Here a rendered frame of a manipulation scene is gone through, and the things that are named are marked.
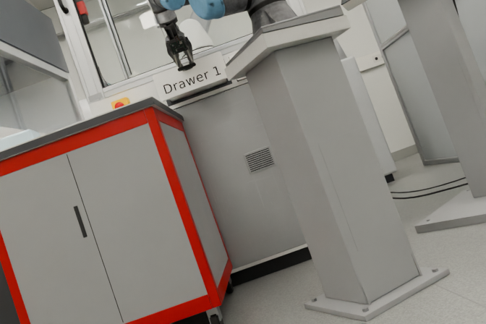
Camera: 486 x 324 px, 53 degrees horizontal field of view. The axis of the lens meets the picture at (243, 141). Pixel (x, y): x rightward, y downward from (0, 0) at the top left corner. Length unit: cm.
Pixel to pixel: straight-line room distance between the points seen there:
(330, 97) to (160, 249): 68
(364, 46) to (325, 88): 436
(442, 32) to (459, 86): 22
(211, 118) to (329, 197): 93
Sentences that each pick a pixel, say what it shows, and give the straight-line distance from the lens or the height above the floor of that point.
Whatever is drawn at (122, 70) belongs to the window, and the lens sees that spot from 223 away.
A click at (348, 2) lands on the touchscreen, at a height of 96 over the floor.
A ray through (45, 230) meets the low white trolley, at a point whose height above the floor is 48.
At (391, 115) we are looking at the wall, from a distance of 566.
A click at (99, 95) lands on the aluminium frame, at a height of 97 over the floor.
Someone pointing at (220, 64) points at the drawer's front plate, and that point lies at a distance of 197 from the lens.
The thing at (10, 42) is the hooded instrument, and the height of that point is 142.
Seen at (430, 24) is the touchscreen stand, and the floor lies 74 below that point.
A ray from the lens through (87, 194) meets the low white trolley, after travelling 159.
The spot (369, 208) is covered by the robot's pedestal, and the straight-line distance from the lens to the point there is 137.
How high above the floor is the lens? 44
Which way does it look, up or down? 3 degrees up
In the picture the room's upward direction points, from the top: 20 degrees counter-clockwise
